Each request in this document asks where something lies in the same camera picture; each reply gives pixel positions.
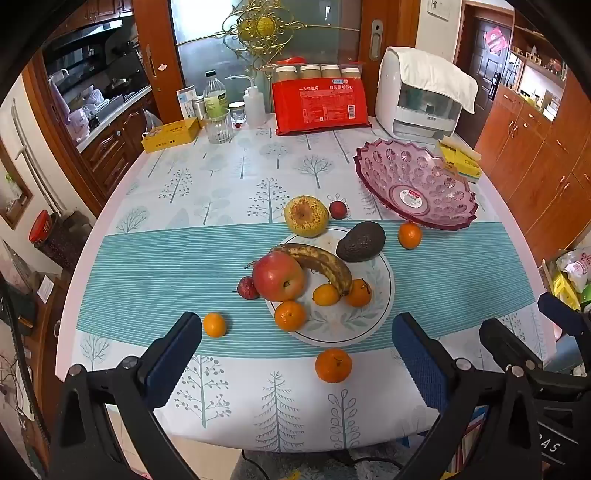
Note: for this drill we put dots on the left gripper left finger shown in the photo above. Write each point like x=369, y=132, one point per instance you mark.
x=84, y=445

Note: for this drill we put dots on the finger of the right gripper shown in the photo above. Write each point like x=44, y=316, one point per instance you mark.
x=505, y=347
x=572, y=322

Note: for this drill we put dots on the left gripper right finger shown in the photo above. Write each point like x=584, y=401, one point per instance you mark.
x=508, y=445

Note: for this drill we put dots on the orange tangerine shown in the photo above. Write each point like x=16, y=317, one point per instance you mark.
x=410, y=235

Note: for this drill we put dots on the small tangerine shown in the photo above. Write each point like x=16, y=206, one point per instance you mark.
x=214, y=325

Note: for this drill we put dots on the dark avocado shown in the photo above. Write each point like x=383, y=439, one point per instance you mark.
x=365, y=241

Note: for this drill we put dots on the small yellow-orange kumquat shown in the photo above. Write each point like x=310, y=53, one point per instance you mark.
x=326, y=295

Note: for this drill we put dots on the pink glass fruit bowl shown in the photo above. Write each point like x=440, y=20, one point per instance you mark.
x=416, y=185

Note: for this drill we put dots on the overripe brown banana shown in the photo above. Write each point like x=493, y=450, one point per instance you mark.
x=322, y=261

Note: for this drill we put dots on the red lychee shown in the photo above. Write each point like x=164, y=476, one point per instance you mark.
x=246, y=288
x=338, y=210

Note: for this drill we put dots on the yellow-brown pear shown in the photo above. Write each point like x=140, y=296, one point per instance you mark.
x=306, y=216

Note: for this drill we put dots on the red apple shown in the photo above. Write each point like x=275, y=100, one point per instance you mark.
x=278, y=277

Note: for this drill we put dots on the wooden cabinet row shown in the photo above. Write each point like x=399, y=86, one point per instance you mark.
x=533, y=163

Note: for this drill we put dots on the tree print tablecloth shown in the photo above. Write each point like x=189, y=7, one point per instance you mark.
x=185, y=224

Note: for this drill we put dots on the yellow packet stack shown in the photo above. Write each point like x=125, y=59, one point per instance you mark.
x=462, y=157

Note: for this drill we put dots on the white countertop appliance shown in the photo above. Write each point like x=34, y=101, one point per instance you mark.
x=409, y=112

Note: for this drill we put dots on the white cloth on appliance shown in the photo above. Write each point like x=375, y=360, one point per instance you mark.
x=430, y=72

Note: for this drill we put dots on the red paper cup package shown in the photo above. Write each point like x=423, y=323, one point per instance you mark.
x=319, y=104

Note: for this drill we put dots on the yellow flat box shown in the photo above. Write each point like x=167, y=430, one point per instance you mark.
x=170, y=135

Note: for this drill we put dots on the clear glass tumbler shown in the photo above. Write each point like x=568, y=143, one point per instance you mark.
x=219, y=129

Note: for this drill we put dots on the white squeeze bottle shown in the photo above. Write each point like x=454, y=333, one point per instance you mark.
x=255, y=109

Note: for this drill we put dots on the small glass jar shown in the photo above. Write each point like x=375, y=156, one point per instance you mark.
x=237, y=112

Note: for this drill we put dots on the white card stand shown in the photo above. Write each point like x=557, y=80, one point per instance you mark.
x=185, y=98

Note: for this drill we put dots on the plastic bottle green label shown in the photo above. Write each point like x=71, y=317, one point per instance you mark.
x=215, y=100

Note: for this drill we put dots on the gold metal ornament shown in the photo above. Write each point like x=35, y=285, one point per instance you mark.
x=258, y=33

